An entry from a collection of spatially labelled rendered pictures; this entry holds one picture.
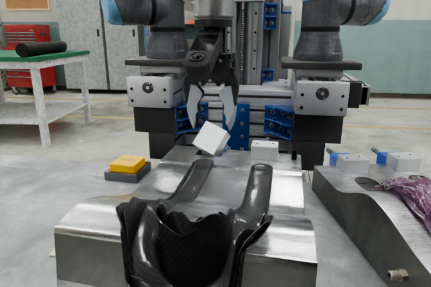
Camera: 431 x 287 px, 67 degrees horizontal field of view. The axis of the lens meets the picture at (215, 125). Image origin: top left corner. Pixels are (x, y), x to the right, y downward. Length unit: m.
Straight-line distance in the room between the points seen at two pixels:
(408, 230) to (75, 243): 0.39
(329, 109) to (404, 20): 5.43
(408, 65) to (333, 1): 5.39
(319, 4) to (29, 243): 0.91
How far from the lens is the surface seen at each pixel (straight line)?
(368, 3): 1.12
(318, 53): 1.02
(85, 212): 0.39
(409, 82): 6.46
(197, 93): 0.63
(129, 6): 1.05
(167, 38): 1.09
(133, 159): 0.78
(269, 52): 1.24
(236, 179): 0.55
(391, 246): 0.50
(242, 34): 1.16
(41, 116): 3.58
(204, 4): 0.60
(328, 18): 1.04
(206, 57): 0.54
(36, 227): 0.66
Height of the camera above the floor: 1.12
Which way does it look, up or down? 16 degrees down
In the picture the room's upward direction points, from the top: straight up
